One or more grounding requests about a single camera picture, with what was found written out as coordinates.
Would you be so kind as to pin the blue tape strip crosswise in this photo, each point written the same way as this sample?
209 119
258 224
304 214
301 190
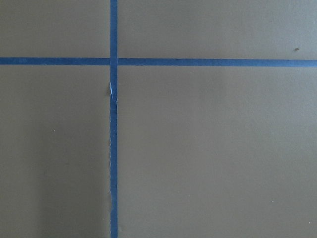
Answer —
159 62

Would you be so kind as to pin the blue tape strip lengthwise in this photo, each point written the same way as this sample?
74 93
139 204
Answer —
113 117

